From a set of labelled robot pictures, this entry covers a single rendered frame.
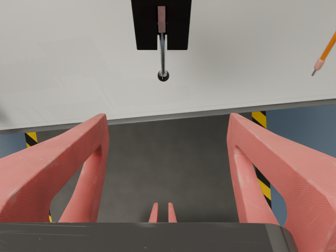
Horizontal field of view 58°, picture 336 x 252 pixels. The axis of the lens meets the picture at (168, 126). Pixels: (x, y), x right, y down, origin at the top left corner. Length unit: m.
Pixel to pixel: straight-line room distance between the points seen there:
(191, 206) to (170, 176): 0.18
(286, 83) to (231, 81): 0.08
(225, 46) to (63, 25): 0.19
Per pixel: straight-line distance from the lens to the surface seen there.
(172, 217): 0.26
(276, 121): 1.42
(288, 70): 0.45
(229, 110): 0.51
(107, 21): 0.36
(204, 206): 1.51
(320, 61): 0.28
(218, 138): 1.40
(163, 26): 0.24
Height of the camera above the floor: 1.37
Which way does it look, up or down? 78 degrees down
